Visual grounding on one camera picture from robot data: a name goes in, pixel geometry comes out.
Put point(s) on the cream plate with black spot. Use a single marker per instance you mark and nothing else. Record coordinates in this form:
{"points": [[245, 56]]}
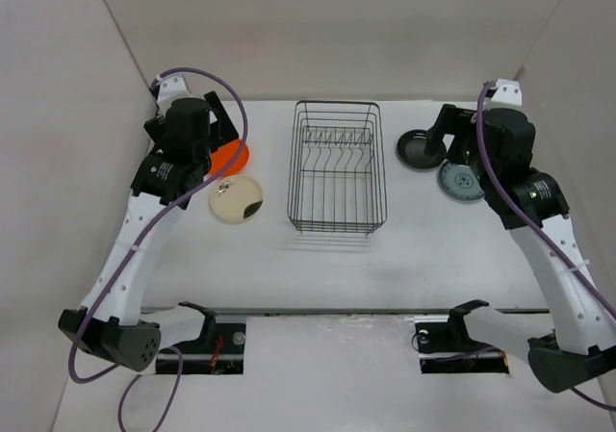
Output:
{"points": [[236, 198]]}

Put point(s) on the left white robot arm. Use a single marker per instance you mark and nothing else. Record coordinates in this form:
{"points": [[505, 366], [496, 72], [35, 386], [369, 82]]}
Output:
{"points": [[109, 323]]}

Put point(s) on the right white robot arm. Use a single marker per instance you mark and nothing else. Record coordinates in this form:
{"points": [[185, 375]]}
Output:
{"points": [[581, 345]]}

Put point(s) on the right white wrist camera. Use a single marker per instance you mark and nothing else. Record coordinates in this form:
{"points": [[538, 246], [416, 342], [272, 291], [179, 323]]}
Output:
{"points": [[503, 93]]}

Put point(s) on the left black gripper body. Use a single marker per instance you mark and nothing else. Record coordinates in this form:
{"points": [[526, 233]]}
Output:
{"points": [[205, 158]]}

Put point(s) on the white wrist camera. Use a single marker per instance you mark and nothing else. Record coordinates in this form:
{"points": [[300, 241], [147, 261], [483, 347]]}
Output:
{"points": [[503, 93], [171, 88]]}

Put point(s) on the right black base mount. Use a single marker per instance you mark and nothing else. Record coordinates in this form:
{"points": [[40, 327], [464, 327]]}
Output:
{"points": [[445, 347]]}

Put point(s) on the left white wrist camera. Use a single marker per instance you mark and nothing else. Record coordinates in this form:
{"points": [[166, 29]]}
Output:
{"points": [[171, 88]]}

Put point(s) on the blue floral plate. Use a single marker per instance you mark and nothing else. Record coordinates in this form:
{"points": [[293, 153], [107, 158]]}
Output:
{"points": [[459, 183]]}

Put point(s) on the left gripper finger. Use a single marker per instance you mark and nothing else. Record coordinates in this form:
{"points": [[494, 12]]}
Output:
{"points": [[155, 129], [222, 127]]}

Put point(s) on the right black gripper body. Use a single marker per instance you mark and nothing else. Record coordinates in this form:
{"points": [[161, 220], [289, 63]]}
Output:
{"points": [[471, 130]]}

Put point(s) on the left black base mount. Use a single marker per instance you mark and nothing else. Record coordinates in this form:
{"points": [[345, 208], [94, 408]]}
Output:
{"points": [[212, 345]]}

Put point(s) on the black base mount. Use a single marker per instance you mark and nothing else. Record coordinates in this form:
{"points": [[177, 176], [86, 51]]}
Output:
{"points": [[212, 345], [445, 347]]}

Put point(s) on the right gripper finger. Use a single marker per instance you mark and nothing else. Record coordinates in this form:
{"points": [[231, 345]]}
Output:
{"points": [[446, 124], [463, 150]]}

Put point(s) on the grey wire dish rack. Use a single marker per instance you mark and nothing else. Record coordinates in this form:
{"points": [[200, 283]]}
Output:
{"points": [[337, 176]]}

